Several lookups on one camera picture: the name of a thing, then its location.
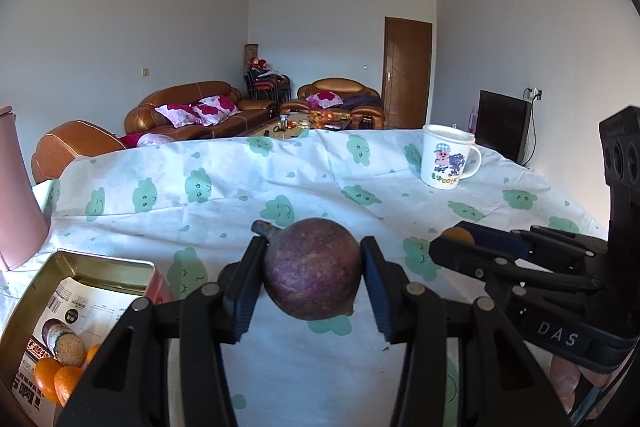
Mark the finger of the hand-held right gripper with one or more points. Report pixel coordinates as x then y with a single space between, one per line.
465 257
505 241

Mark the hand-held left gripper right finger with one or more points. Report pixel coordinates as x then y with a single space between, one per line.
377 292

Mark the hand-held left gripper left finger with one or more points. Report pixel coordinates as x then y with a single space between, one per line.
247 289

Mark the small yellow kumquat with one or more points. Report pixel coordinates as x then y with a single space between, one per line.
457 234

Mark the purple passion fruit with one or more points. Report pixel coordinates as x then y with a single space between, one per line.
310 267

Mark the pink tin box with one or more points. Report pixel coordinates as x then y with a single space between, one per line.
102 274

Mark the orange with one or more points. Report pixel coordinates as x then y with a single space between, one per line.
67 387
45 374
93 353

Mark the chocolate coated cake roll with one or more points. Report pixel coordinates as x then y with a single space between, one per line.
65 342

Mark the person's right hand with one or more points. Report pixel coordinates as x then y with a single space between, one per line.
567 379

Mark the white cartoon print mug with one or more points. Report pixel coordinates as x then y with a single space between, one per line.
445 157

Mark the black television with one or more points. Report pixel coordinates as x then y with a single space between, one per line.
500 124

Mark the white tablecloth with green clouds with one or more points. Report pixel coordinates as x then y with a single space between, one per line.
300 177

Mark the printed paper booklet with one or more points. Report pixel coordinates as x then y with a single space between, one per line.
95 309

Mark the glass coffee table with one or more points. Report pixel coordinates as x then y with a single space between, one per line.
295 127

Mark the pink pillow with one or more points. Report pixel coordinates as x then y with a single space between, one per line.
142 140

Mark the pink flowered cushion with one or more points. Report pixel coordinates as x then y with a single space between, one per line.
177 115
217 108
324 99

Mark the purple blanket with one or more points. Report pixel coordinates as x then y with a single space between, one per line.
362 100

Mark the brown wooden door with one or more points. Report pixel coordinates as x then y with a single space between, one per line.
407 72

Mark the stacked dark chairs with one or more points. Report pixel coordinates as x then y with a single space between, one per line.
265 84

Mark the brown leather three-seat sofa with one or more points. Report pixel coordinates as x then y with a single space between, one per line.
185 93

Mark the brown leather two-seat sofa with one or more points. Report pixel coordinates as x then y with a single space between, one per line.
332 84

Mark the brown leather armchair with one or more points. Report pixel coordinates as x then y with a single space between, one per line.
70 147

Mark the tall patterned cylinder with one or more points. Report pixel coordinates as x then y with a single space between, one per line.
251 54

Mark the pink electric kettle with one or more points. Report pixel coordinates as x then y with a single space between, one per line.
17 197

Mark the wall socket with plug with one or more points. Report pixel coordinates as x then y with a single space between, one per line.
535 94

